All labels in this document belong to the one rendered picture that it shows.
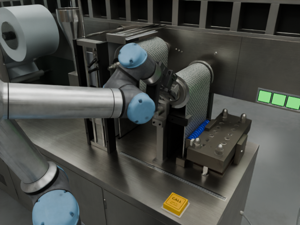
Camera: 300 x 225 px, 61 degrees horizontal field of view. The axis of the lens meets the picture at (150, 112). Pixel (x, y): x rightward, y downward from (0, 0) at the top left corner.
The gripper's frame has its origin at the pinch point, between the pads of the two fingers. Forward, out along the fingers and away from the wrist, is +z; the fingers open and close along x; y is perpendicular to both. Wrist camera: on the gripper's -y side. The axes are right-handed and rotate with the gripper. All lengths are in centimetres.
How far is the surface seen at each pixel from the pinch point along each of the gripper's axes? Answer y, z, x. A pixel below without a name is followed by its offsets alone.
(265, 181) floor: -14, 176, -32
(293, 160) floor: 17, 213, -48
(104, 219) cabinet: -63, 24, 24
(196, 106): 3.4, 16.8, -4.6
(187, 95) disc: 3.8, 2.6, -4.9
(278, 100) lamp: 19, 31, -34
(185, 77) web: 11.0, 2.7, -1.3
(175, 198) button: -35.5, 6.4, -13.4
